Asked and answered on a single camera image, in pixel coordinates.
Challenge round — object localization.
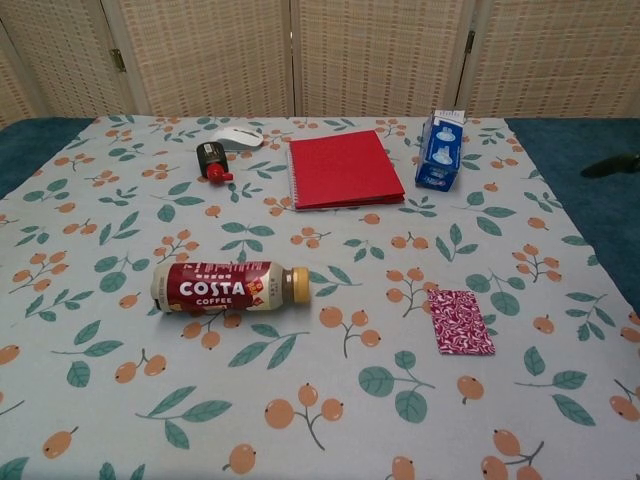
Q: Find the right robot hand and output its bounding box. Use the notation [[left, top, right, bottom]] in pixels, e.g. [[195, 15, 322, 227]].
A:
[[581, 156, 640, 179]]

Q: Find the red patterned cloth square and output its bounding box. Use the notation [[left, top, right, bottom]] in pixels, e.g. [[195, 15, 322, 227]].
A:
[[427, 288, 497, 357]]

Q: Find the floral tablecloth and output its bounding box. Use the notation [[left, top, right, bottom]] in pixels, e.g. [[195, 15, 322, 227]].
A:
[[0, 114, 640, 480]]

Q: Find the blue and white carton box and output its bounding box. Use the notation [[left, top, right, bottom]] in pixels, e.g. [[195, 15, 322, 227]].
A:
[[414, 109, 469, 193]]

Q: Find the red spiral notebook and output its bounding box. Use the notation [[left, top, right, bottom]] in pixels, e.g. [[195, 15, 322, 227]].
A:
[[285, 129, 406, 211]]

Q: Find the white computer mouse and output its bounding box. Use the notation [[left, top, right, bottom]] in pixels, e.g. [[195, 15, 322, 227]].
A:
[[209, 126, 265, 152]]

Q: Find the black bottle with red cap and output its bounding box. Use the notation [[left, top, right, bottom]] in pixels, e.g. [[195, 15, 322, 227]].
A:
[[195, 141, 235, 185]]

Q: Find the Costa coffee bottle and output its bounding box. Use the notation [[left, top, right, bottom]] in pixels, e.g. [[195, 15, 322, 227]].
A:
[[151, 260, 312, 315]]

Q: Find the woven folding screen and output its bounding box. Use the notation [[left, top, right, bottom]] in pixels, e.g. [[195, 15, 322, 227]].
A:
[[0, 0, 640, 121]]

